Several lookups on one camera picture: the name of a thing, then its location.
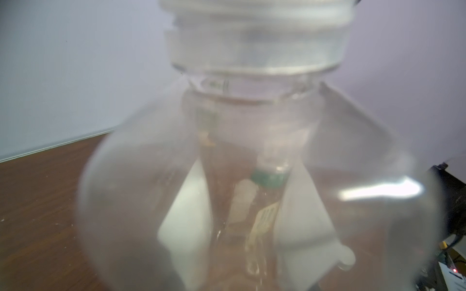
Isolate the tall clear labelled bottle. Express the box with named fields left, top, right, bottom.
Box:
left=214, top=154, right=292, bottom=284

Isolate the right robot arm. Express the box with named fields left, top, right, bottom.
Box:
left=429, top=163, right=466, bottom=236

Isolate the square clear plastic bottle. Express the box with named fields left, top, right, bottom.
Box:
left=76, top=1, right=442, bottom=291

